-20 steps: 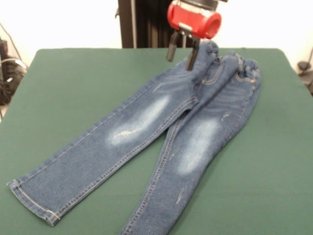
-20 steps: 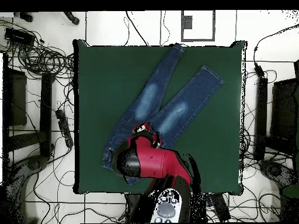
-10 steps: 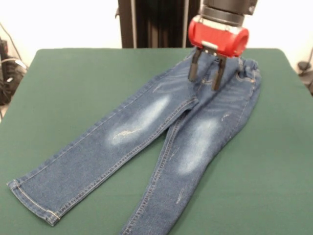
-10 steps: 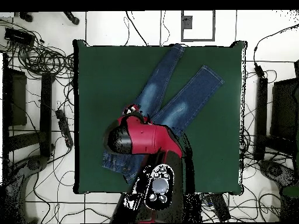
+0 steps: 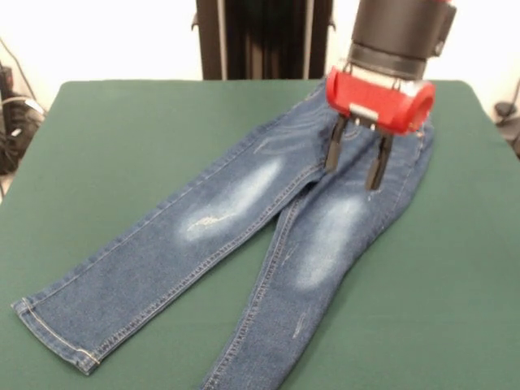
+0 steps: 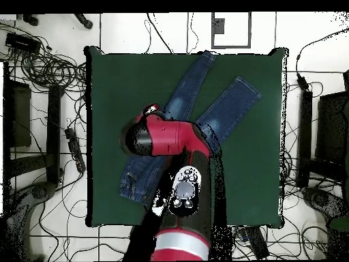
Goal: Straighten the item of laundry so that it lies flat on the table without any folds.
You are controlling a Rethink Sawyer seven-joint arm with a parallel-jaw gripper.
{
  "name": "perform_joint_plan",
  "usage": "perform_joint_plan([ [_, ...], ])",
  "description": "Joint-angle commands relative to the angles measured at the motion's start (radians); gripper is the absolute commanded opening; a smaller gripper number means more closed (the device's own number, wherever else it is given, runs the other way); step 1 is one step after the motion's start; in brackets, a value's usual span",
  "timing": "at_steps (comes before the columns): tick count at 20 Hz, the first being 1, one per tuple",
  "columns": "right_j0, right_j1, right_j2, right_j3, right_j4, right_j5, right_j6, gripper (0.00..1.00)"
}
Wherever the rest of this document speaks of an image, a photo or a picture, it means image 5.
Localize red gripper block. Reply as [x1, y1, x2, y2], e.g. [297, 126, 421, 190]
[323, 64, 436, 192]

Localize blue denim jeans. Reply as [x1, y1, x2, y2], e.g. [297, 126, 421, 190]
[10, 80, 436, 390]

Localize black metal column stand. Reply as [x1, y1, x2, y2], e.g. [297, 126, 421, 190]
[190, 0, 338, 81]

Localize dark green table cloth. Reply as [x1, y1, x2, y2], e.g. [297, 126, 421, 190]
[0, 79, 520, 390]

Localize black upright power strip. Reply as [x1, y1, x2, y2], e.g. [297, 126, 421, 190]
[0, 64, 16, 98]

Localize black cable bundle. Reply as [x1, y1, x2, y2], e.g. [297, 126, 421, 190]
[0, 93, 46, 176]

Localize white cable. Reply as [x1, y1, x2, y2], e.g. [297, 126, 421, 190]
[0, 93, 45, 121]

